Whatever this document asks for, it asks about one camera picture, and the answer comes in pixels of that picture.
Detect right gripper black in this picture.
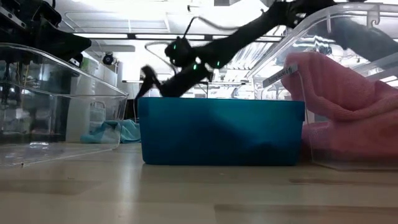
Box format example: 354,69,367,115
135,60,216,100

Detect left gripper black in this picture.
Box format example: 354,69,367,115
18,27,93,63

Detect teal microfiber towel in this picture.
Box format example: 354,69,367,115
80,119,141,144

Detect pink microfiber towel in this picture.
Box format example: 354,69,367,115
281,51,398,162

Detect long ceiling light fixture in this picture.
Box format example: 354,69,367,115
73,32,282,42

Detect blue plastic bin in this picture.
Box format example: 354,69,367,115
137,96,306,166

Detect clear plastic bin with label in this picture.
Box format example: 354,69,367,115
247,2,398,171

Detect white printed label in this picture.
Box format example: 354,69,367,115
262,64,299,88

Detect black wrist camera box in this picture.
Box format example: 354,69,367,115
164,36,196,68

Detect grey cable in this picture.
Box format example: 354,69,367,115
183,15,239,39

